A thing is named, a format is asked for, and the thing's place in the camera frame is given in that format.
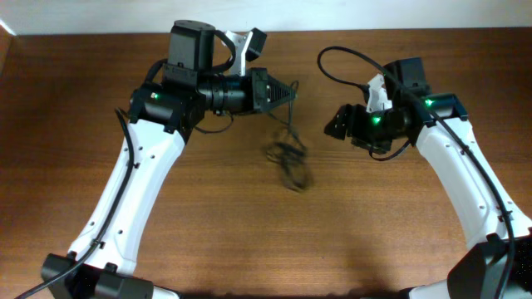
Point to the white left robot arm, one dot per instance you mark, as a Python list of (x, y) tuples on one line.
[(206, 70)]

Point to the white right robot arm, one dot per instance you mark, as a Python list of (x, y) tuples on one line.
[(401, 104)]

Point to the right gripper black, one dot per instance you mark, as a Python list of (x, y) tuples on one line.
[(359, 124)]

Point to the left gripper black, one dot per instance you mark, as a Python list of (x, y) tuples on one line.
[(258, 90)]

